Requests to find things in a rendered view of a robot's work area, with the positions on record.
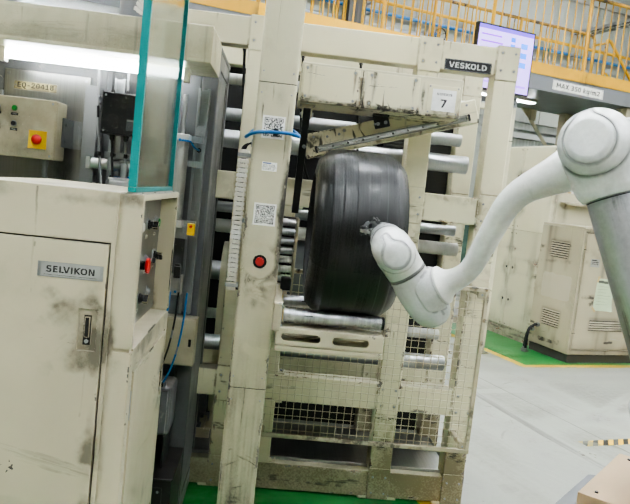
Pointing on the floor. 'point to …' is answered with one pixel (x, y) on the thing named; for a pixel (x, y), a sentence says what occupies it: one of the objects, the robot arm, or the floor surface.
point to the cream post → (278, 51)
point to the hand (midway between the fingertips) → (376, 223)
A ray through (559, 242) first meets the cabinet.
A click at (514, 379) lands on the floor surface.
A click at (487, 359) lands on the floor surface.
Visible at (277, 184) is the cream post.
